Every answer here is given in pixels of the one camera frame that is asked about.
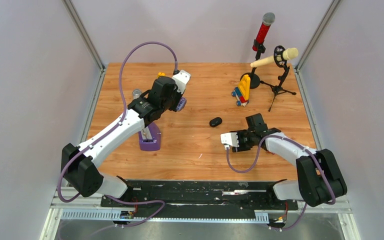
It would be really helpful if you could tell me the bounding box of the red microphone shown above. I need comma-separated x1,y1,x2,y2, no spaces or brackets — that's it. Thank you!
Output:
252,12,276,52

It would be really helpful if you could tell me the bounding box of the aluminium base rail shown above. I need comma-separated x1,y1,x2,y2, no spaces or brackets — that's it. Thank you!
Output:
41,180,360,240

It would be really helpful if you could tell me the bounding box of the black earbud charging case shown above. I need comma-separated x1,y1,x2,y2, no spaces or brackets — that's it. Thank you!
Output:
209,117,223,128

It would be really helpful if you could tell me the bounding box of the cream microphone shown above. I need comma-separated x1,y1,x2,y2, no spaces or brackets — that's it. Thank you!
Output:
250,48,299,68

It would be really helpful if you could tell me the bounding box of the yellow green toy block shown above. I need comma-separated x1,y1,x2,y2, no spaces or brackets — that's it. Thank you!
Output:
157,72,166,78

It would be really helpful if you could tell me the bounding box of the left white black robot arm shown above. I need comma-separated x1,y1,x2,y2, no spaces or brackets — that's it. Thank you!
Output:
61,70,191,207

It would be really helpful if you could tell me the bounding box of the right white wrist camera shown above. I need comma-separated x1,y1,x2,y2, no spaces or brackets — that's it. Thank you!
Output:
220,132,239,150

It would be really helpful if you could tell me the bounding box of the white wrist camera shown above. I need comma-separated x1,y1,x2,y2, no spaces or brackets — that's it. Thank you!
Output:
220,132,239,150
172,69,191,95

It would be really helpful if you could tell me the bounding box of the clear glitter tube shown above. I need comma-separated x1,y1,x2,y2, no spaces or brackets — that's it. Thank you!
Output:
132,88,143,99

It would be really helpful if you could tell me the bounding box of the purple stapler box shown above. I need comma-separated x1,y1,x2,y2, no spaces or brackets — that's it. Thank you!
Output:
138,122,162,152

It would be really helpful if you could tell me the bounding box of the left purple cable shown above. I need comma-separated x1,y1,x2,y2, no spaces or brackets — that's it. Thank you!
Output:
56,41,179,240

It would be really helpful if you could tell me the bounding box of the colourful toy block pile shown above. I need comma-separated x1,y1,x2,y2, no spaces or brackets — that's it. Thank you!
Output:
231,74,251,107

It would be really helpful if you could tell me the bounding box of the black tripod mic stand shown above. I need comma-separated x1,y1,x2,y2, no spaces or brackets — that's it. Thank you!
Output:
260,45,297,112

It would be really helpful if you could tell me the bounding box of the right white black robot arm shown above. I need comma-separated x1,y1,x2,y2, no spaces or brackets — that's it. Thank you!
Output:
220,113,348,209

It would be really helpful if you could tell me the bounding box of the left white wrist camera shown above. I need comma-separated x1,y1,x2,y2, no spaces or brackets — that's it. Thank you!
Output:
172,69,191,95

